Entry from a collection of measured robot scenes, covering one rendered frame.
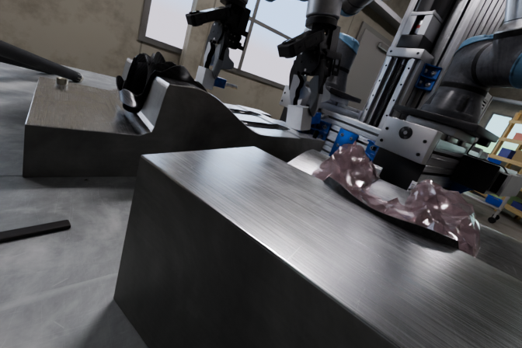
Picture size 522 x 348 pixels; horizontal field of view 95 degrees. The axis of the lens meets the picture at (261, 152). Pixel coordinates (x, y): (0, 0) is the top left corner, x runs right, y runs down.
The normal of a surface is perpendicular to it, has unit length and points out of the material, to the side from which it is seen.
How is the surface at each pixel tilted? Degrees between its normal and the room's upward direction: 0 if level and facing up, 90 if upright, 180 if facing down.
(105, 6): 90
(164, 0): 90
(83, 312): 0
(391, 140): 90
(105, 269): 0
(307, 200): 0
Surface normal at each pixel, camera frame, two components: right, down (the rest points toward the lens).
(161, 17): 0.51, 0.40
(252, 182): 0.31, -0.91
